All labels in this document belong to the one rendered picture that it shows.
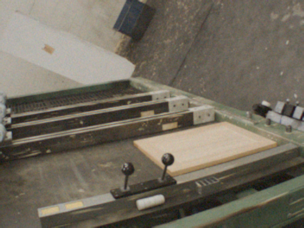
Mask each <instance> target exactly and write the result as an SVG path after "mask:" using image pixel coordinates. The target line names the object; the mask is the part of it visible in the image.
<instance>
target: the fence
mask: <svg viewBox="0 0 304 228"><path fill-rule="evenodd" d="M297 156H299V146H298V145H294V144H292V143H290V144H285V145H281V146H279V147H276V148H272V149H270V150H266V151H262V152H259V153H256V154H253V155H250V156H247V157H243V158H241V159H237V160H232V161H228V162H226V163H223V164H219V165H216V166H213V167H209V168H206V169H201V170H197V171H194V172H191V173H187V174H184V175H179V176H175V177H173V178H174V179H176V181H177V184H175V185H171V186H166V187H163V188H160V189H154V190H152V191H148V192H143V193H140V194H137V195H131V196H129V197H123V198H120V199H114V197H113V196H112V195H111V193H108V194H104V195H99V196H94V197H91V198H85V199H80V200H78V201H73V202H67V203H63V204H58V205H53V206H48V207H46V208H45V207H43V208H38V209H37V210H38V213H39V217H40V222H41V225H42V228H49V227H54V226H58V225H62V224H67V223H72V222H74V221H79V220H84V219H89V218H92V217H97V216H100V215H104V214H110V213H113V212H117V211H120V210H125V209H127V208H132V207H137V201H138V200H141V199H144V198H149V197H152V196H157V195H162V196H163V197H164V198H170V197H174V196H175V195H179V194H184V193H187V192H190V191H193V190H195V182H197V181H200V180H203V179H206V178H212V177H215V178H216V179H217V180H219V181H220V182H223V181H226V180H229V179H232V178H235V177H238V176H241V175H244V174H247V173H251V172H254V171H256V170H259V169H262V168H265V167H268V166H271V165H273V164H277V163H281V162H283V161H286V160H288V159H291V158H294V157H297ZM80 201H82V202H83V206H81V207H80V206H79V207H76V208H71V209H66V207H65V205H67V204H71V203H74V202H80ZM57 206H58V207H59V210H60V211H57V212H53V213H48V214H44V215H42V210H45V209H47V208H52V207H57Z"/></svg>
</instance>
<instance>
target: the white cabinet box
mask: <svg viewBox="0 0 304 228"><path fill-rule="evenodd" d="M0 50H3V51H4V52H8V53H10V54H12V55H15V56H17V57H20V58H22V59H25V60H26V61H29V62H31V63H34V64H36V65H39V66H41V67H44V68H46V69H49V70H51V71H53V72H56V73H58V74H61V75H63V76H64V77H68V78H70V79H72V80H75V81H77V82H79V83H82V84H84V85H87V84H94V83H102V82H106V81H113V80H121V79H129V78H130V77H131V75H132V73H133V72H134V69H135V65H133V64H132V63H130V62H129V61H128V60H126V59H125V58H123V57H121V56H119V55H116V54H114V53H113V52H110V51H108V50H106V49H103V48H102V47H100V46H97V45H95V44H92V43H90V42H88V41H86V40H83V39H82V38H80V37H77V36H75V35H73V34H70V33H68V32H66V31H64V30H61V29H59V28H57V27H54V26H53V25H50V24H48V23H46V22H44V21H42V20H39V19H36V18H35V17H32V16H30V15H28V14H26V13H23V12H21V11H20V10H17V9H15V11H14V13H13V15H12V17H11V19H10V22H9V24H8V25H7V29H6V31H5V33H4V36H3V38H2V40H1V43H0Z"/></svg>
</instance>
